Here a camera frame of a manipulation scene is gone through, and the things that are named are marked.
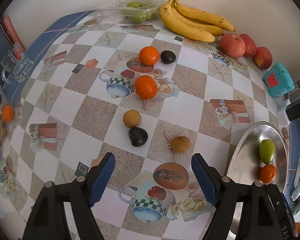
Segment green mango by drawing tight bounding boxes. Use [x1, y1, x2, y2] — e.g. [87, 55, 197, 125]
[259, 139, 275, 165]

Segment middle red apple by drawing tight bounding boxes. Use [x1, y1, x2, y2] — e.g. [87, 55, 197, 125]
[239, 34, 257, 58]

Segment patterned checkered tablecloth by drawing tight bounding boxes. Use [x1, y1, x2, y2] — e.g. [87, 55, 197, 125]
[0, 12, 287, 239]

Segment glass mug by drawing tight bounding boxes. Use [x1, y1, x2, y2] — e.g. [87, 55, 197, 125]
[1, 42, 34, 84]

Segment orange mandarin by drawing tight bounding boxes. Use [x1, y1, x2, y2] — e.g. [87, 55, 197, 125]
[139, 46, 160, 66]
[260, 164, 276, 184]
[135, 75, 158, 100]

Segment front red apple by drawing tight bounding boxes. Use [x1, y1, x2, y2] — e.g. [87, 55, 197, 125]
[220, 34, 245, 59]

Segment small tan longan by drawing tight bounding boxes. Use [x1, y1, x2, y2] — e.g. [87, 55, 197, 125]
[123, 109, 141, 128]

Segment dark plum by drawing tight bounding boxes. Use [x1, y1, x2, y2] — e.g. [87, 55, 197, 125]
[160, 50, 176, 64]
[128, 127, 148, 147]

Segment large steel bowl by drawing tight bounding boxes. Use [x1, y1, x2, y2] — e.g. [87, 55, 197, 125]
[226, 121, 290, 240]

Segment red apple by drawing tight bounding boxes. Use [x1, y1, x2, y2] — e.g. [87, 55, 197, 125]
[253, 47, 273, 70]
[239, 34, 257, 58]
[220, 34, 245, 59]

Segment rear red apple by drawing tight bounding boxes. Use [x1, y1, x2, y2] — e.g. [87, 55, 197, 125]
[253, 47, 273, 70]

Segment yellow banana bunch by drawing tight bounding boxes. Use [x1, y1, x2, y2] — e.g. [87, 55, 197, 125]
[159, 0, 235, 43]

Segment teal plastic box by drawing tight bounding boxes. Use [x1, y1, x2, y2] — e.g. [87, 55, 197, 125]
[262, 62, 295, 98]

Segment black power adapter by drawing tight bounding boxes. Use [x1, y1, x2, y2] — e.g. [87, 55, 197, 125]
[286, 99, 300, 121]

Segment brown longan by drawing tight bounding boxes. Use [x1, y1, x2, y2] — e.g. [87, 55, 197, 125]
[171, 136, 191, 153]

